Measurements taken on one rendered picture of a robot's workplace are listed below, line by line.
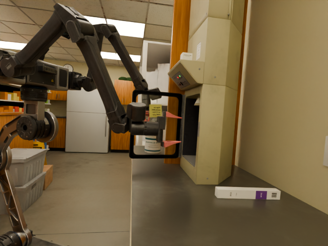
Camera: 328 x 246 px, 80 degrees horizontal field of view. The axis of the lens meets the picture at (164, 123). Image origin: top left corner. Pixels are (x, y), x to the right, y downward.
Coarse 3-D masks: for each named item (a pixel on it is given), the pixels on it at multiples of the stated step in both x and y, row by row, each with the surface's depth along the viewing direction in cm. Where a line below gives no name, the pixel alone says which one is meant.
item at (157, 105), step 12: (144, 96) 114; (156, 96) 116; (156, 108) 116; (168, 108) 118; (144, 120) 115; (156, 120) 117; (168, 120) 119; (168, 132) 119; (144, 144) 116; (156, 144) 118
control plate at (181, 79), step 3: (180, 72) 98; (174, 75) 109; (177, 75) 105; (180, 75) 101; (174, 78) 113; (177, 78) 108; (180, 78) 104; (183, 78) 100; (177, 81) 112; (180, 81) 108; (183, 81) 104; (186, 81) 99; (183, 84) 108; (186, 84) 103; (189, 84) 100; (180, 87) 117; (183, 87) 112
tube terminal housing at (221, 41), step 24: (216, 24) 89; (192, 48) 110; (216, 48) 90; (240, 48) 106; (216, 72) 91; (192, 96) 112; (216, 96) 91; (216, 120) 92; (216, 144) 93; (192, 168) 99; (216, 168) 94
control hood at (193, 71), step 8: (176, 64) 95; (184, 64) 88; (192, 64) 89; (200, 64) 89; (168, 72) 115; (176, 72) 103; (184, 72) 93; (192, 72) 89; (200, 72) 89; (192, 80) 92; (200, 80) 90; (184, 88) 112
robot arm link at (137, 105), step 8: (128, 104) 74; (136, 104) 74; (144, 104) 75; (128, 112) 75; (136, 112) 73; (144, 112) 75; (128, 120) 78; (136, 120) 74; (112, 128) 77; (120, 128) 76; (128, 128) 79
